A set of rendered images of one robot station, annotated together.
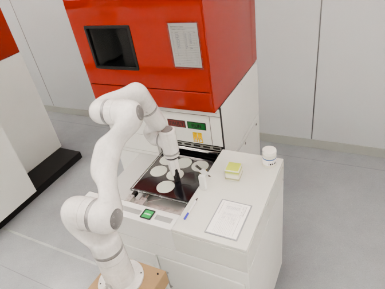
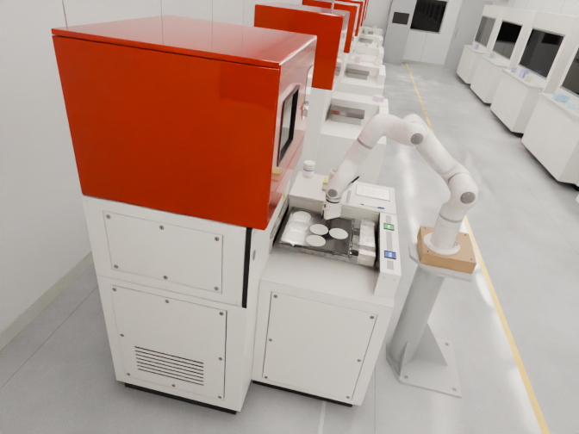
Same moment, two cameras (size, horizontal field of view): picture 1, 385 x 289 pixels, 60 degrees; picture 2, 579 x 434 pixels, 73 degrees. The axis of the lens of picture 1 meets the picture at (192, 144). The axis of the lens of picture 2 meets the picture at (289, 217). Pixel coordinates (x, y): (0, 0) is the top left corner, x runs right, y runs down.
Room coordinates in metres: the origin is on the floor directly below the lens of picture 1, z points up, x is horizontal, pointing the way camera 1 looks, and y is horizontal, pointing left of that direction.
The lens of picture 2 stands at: (2.34, 1.69, 2.03)
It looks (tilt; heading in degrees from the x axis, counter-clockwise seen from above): 31 degrees down; 246
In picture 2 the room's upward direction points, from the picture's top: 7 degrees clockwise
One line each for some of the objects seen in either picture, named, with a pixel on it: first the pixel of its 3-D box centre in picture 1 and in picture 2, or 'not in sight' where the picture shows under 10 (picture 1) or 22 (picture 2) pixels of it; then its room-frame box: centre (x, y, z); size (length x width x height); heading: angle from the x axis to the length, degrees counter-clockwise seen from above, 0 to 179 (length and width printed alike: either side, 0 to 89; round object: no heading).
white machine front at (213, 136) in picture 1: (161, 131); (271, 220); (1.77, 0.17, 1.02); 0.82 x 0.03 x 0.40; 59
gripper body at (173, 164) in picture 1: (173, 162); (331, 207); (1.42, 0.11, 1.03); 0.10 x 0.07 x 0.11; 11
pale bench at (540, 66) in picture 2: not in sight; (546, 75); (-4.93, -3.83, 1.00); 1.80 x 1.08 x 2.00; 59
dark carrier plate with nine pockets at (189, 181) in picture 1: (175, 174); (318, 230); (1.48, 0.13, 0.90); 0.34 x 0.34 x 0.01; 59
